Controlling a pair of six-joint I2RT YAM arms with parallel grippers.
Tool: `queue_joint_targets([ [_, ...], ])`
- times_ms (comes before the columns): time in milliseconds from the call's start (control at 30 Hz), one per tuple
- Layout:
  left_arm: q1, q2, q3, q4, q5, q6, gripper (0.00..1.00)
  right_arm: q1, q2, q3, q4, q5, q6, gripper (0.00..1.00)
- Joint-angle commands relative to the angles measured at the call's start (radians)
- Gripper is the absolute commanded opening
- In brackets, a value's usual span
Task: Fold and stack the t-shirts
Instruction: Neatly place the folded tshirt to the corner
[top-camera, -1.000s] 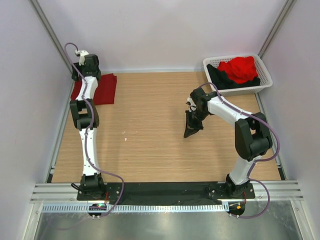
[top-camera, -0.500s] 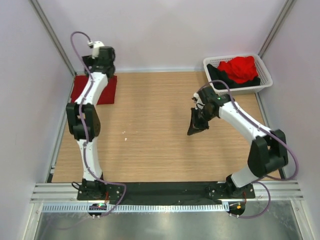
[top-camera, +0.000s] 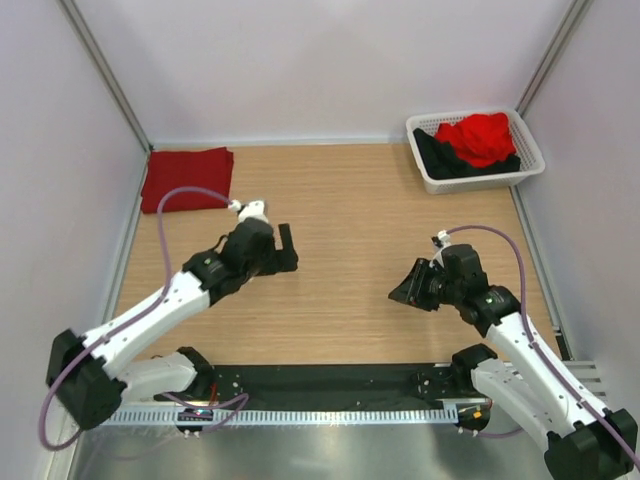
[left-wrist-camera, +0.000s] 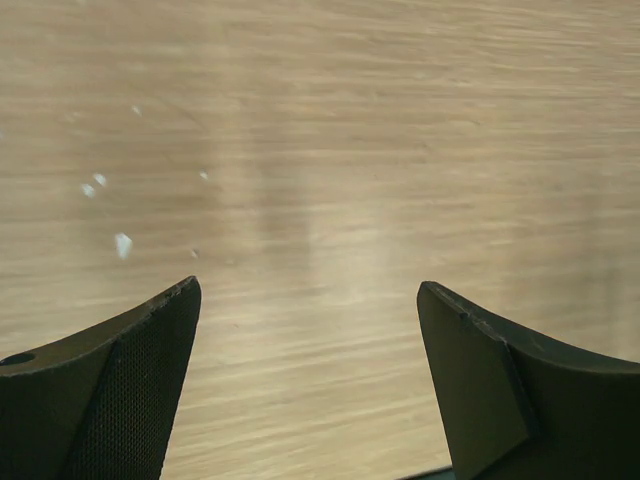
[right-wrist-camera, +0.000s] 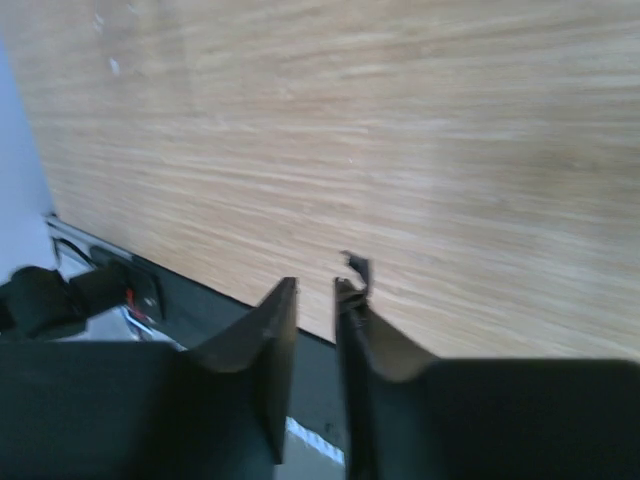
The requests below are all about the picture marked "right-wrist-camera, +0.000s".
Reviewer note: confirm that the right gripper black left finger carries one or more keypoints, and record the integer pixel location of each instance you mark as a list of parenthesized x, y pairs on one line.
[(127, 410)]

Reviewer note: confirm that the aluminium front frame rail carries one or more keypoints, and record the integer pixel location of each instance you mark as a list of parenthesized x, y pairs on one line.
[(80, 245)]

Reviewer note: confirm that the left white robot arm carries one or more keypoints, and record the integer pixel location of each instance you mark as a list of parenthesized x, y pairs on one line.
[(39, 304)]

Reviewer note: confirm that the white slotted cable duct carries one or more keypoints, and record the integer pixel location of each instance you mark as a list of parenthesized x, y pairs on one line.
[(314, 441)]

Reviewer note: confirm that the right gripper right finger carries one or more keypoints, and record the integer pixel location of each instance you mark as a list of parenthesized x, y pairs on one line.
[(411, 414)]

